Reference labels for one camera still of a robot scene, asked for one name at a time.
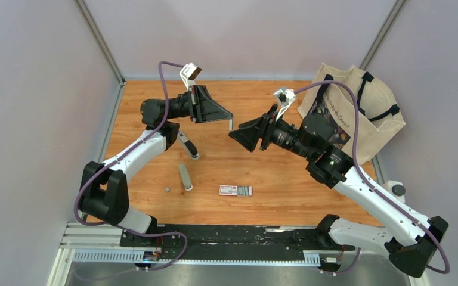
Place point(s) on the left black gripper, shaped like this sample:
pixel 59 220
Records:
pixel 203 108

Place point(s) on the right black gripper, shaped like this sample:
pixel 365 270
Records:
pixel 249 133

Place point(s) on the red white staple box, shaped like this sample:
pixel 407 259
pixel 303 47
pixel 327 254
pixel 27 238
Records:
pixel 234 190

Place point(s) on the grey-green stapler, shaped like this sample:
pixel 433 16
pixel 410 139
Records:
pixel 185 177

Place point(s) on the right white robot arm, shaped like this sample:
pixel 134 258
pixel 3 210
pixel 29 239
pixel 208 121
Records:
pixel 406 237

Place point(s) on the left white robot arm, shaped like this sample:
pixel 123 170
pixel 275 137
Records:
pixel 104 186

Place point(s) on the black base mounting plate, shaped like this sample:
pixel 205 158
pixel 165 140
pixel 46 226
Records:
pixel 239 244

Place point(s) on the cream floral tote bag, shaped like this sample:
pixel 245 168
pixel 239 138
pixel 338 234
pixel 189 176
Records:
pixel 360 108

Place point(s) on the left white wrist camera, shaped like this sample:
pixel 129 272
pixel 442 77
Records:
pixel 188 74

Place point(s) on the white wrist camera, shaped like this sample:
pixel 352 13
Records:
pixel 188 74
pixel 285 98

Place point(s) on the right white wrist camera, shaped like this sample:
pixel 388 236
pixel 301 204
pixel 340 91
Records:
pixel 285 98

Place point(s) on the aluminium frame rail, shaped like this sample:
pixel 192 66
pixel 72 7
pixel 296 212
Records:
pixel 101 244

